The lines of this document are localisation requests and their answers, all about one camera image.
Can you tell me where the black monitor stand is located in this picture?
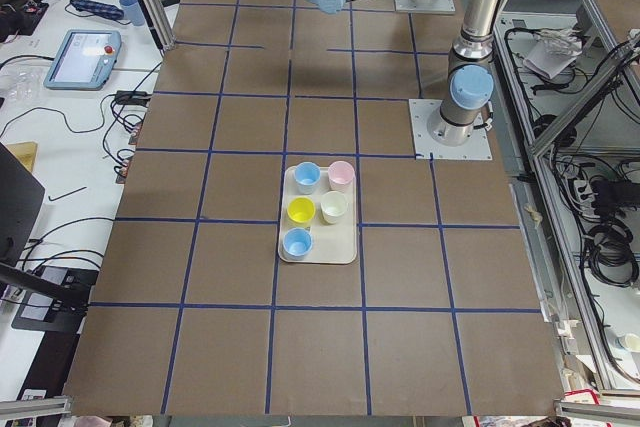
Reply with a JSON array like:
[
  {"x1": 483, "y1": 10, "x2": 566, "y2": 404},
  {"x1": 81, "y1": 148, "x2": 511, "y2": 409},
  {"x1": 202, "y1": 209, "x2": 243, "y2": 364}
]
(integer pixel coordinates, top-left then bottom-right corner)
[{"x1": 1, "y1": 147, "x2": 98, "y2": 333}]

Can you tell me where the blue plastic cup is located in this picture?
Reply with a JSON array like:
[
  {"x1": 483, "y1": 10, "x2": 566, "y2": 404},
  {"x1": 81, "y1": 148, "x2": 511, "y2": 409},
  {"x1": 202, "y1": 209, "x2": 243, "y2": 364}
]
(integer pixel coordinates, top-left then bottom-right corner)
[
  {"x1": 282, "y1": 228, "x2": 313, "y2": 261},
  {"x1": 294, "y1": 161, "x2": 321, "y2": 195}
]

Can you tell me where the cream plastic tray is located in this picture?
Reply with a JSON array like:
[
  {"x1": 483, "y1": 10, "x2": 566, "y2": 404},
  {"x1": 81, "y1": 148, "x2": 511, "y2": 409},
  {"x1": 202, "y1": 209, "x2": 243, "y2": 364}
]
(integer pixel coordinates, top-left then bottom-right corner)
[{"x1": 278, "y1": 167, "x2": 358, "y2": 264}]

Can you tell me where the blue cup on desk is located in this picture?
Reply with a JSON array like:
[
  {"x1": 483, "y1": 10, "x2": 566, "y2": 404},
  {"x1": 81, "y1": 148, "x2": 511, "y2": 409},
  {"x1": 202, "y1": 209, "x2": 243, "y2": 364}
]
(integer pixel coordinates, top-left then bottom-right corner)
[{"x1": 119, "y1": 0, "x2": 146, "y2": 27}]

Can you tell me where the pink plastic cup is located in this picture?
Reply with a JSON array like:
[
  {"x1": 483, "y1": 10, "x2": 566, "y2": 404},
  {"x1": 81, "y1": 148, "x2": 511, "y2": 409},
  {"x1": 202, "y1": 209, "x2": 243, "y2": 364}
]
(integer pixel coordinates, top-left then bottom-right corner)
[{"x1": 327, "y1": 160, "x2": 355, "y2": 192}]

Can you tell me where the black allen key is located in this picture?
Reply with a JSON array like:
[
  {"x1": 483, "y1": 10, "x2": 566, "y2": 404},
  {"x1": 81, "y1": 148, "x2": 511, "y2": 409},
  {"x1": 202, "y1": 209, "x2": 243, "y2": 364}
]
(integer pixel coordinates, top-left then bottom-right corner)
[{"x1": 47, "y1": 186, "x2": 87, "y2": 202}]

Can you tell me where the teach pendant tablet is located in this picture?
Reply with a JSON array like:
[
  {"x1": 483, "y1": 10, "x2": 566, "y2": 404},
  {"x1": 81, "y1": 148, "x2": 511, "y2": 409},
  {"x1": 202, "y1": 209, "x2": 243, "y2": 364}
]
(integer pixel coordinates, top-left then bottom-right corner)
[{"x1": 43, "y1": 29, "x2": 122, "y2": 91}]

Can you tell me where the pale green plastic cup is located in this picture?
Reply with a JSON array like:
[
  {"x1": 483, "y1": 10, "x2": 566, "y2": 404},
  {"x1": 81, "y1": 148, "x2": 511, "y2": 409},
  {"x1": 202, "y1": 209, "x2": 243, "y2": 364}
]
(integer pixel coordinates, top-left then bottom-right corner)
[{"x1": 320, "y1": 191, "x2": 349, "y2": 225}]

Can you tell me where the yellow plastic cup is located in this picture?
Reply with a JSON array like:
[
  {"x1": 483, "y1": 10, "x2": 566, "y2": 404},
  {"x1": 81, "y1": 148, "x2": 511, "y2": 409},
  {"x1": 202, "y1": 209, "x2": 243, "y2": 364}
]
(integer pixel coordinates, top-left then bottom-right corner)
[{"x1": 286, "y1": 197, "x2": 316, "y2": 228}]

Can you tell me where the blue pencil case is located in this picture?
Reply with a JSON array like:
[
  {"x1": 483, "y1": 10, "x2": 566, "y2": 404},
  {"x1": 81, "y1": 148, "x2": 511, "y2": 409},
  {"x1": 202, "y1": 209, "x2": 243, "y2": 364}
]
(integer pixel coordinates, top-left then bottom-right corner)
[{"x1": 70, "y1": 0, "x2": 124, "y2": 21}]

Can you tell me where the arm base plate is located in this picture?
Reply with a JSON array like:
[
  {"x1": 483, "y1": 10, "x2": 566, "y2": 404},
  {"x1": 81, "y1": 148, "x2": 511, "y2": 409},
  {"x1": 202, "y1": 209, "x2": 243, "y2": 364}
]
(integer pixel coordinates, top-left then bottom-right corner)
[
  {"x1": 394, "y1": 0, "x2": 456, "y2": 15},
  {"x1": 408, "y1": 99, "x2": 492, "y2": 161}
]

